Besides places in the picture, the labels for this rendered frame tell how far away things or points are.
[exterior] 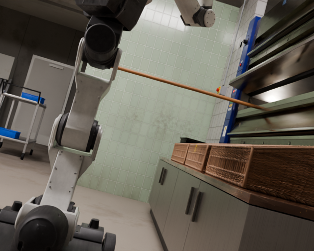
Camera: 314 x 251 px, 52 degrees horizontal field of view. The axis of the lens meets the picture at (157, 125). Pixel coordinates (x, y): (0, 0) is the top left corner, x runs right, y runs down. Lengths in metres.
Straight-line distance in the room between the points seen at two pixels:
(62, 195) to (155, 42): 2.97
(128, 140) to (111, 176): 0.46
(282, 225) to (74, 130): 0.83
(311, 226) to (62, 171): 0.90
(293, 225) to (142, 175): 2.91
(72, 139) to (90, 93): 0.20
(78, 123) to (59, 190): 0.27
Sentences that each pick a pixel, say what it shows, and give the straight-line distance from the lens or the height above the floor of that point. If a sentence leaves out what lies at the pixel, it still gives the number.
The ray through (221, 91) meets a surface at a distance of 3.68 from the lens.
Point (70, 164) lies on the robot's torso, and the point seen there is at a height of 0.48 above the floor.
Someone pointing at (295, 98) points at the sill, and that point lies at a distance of 2.18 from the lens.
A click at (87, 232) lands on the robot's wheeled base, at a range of 1.55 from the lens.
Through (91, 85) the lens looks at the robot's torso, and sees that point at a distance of 1.39.
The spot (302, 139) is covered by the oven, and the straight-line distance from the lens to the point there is 1.96.
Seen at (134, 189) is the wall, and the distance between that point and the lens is 3.87.
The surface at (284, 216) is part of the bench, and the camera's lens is 1.07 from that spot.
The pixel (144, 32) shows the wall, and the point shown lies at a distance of 4.05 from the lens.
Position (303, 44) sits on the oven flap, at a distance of 1.98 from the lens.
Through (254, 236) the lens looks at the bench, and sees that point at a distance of 1.05.
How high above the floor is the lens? 0.63
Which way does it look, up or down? 4 degrees up
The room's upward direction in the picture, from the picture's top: 15 degrees clockwise
